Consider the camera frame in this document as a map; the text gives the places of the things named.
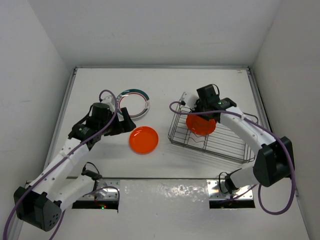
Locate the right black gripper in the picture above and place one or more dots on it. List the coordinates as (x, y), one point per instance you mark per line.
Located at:
(197, 104)

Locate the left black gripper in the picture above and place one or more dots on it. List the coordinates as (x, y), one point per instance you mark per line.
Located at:
(127, 125)

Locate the yellow brown patterned plate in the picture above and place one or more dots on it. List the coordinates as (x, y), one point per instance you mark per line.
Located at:
(143, 140)

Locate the white green-rimmed plate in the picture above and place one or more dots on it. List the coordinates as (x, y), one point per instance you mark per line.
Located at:
(136, 101)

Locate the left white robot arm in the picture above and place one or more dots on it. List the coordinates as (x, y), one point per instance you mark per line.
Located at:
(41, 203)

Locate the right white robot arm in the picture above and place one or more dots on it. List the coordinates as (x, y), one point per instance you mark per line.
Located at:
(273, 156)

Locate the orange plastic plate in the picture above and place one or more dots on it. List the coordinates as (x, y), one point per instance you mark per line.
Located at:
(200, 126)

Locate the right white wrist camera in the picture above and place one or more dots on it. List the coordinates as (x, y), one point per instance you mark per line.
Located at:
(189, 100)

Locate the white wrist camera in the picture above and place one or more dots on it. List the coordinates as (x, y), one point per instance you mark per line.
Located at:
(110, 101)
(189, 100)

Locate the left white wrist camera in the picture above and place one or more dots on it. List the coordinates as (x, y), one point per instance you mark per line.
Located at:
(110, 101)

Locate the metal wire dish rack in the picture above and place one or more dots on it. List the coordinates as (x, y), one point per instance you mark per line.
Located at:
(222, 143)

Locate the left metal mounting bracket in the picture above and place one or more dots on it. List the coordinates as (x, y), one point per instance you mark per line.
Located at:
(107, 190)

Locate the metal mounting bracket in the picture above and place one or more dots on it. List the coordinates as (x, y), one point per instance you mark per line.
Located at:
(107, 190)
(215, 194)

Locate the right metal mounting bracket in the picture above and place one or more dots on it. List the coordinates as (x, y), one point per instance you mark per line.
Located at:
(215, 194)

